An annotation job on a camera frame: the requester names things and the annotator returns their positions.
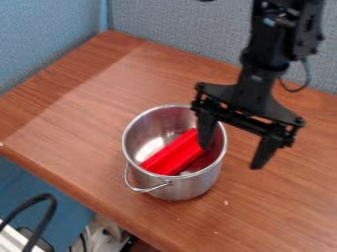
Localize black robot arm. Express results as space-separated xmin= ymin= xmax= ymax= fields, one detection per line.
xmin=191 ymin=0 xmax=324 ymax=169

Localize black bag strap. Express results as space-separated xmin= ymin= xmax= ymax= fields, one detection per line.
xmin=0 ymin=193 xmax=58 ymax=252

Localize white cables under table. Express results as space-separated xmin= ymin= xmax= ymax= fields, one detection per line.
xmin=66 ymin=215 xmax=132 ymax=252

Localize white striped bag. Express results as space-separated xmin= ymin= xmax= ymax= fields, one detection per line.
xmin=0 ymin=224 xmax=54 ymax=252

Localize metal pot with handles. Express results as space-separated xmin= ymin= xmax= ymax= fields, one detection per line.
xmin=123 ymin=104 xmax=227 ymax=201

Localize red rectangular block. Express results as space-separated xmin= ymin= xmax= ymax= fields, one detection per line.
xmin=139 ymin=128 xmax=205 ymax=175

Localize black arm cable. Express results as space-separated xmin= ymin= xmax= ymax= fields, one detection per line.
xmin=278 ymin=57 xmax=311 ymax=94

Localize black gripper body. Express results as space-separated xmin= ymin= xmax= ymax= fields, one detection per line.
xmin=191 ymin=64 xmax=304 ymax=148

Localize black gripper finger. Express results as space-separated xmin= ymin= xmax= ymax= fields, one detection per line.
xmin=197 ymin=111 xmax=216 ymax=150
xmin=250 ymin=135 xmax=279 ymax=169

